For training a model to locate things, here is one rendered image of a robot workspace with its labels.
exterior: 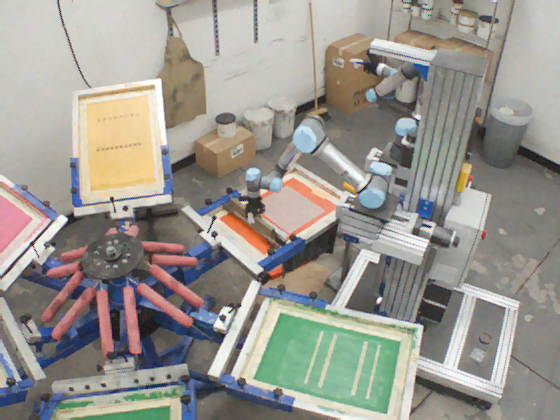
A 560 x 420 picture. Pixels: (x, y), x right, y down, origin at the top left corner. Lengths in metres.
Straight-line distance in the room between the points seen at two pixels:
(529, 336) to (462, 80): 2.25
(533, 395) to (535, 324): 0.64
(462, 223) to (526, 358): 1.48
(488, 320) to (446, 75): 1.92
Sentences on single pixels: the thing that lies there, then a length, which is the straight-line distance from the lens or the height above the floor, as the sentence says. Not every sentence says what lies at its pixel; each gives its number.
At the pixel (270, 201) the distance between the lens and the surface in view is 3.05.
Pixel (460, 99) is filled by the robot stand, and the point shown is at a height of 1.89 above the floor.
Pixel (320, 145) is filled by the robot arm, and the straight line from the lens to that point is 2.28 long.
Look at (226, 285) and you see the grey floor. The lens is 3.84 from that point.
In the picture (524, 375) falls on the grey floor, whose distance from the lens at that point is 3.73.
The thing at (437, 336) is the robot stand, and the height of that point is 0.21.
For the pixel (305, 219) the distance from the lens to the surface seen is 2.93.
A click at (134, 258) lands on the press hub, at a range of 2.29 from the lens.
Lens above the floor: 2.89
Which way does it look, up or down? 40 degrees down
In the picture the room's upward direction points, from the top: straight up
